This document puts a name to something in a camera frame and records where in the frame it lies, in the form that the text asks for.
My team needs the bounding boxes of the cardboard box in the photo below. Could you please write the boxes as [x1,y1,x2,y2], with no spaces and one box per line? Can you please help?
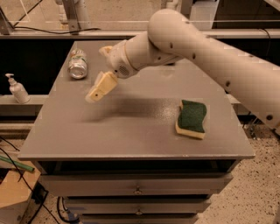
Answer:
[0,170,40,224]

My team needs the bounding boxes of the middle grey drawer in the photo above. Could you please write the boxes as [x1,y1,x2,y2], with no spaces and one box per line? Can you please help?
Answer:
[66,198,210,215]

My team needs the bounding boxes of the top grey drawer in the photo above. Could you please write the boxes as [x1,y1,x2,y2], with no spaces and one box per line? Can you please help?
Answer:
[40,173,233,197]

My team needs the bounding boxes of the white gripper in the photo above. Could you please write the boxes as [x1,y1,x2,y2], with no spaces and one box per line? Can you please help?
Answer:
[85,40,138,103]

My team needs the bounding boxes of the grey drawer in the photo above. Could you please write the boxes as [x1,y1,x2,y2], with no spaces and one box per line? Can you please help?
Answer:
[66,198,210,215]
[40,173,233,197]
[81,214,199,224]

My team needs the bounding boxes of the left metal bracket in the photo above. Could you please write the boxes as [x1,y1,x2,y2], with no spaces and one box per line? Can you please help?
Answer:
[62,0,80,35]

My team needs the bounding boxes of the black floor cables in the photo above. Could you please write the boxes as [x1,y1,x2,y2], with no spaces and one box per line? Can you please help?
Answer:
[0,136,60,224]

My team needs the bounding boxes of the black cable on shelf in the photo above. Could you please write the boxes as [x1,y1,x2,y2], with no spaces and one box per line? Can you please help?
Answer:
[12,25,102,35]

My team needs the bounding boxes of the green yellow sponge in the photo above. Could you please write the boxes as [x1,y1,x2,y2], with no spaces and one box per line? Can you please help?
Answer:
[175,100,207,139]

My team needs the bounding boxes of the white pump bottle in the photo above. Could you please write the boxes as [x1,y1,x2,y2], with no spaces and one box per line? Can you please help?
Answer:
[5,73,30,104]

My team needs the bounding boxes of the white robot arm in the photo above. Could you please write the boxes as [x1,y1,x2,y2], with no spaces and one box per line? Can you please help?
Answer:
[86,9,280,130]

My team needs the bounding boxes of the bottom grey drawer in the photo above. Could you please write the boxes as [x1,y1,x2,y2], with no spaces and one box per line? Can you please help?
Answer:
[81,214,199,224]

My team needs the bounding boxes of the green rod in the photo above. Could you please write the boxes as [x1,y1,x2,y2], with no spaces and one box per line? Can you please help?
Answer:
[0,156,35,172]

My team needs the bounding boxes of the green white 7up can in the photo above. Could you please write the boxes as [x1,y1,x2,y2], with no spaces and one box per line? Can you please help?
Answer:
[68,48,88,80]

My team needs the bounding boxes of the grey drawer cabinet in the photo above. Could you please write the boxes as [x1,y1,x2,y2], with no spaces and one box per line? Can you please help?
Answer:
[17,39,256,224]

